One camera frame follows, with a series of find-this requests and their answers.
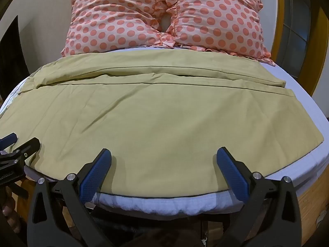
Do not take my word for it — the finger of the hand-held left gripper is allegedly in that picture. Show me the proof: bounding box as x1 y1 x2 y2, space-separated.
0 133 18 148
0 137 41 169

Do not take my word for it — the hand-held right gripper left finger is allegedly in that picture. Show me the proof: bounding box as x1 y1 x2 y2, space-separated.
27 148 114 247

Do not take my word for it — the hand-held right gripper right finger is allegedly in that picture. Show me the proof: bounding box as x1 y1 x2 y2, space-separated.
217 147 304 247

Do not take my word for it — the olive green bed sheet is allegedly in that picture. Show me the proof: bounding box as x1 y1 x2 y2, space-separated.
0 49 324 195

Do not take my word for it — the person's left hand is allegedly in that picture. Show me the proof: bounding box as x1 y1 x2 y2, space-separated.
2 198 21 229

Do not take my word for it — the bed with white sheet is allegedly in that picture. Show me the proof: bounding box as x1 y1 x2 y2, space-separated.
0 45 329 218

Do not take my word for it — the pink polka dot pillow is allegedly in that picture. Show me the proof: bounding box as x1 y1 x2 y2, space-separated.
61 0 178 57
161 0 276 66

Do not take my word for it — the yellow framed window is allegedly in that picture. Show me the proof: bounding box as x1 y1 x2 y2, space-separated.
267 0 329 102

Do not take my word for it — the wooden bed frame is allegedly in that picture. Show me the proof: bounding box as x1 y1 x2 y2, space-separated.
10 172 329 240

